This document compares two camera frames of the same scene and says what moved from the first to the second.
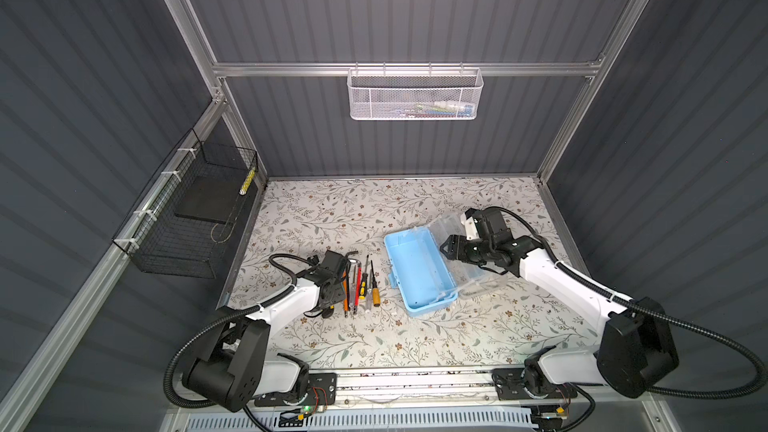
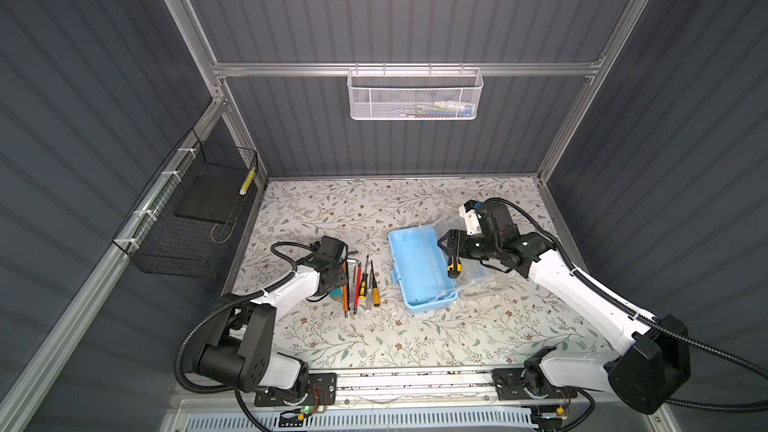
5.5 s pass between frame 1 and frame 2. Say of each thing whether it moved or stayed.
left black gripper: moved
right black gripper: stayed
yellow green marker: stayed
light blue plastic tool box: stayed
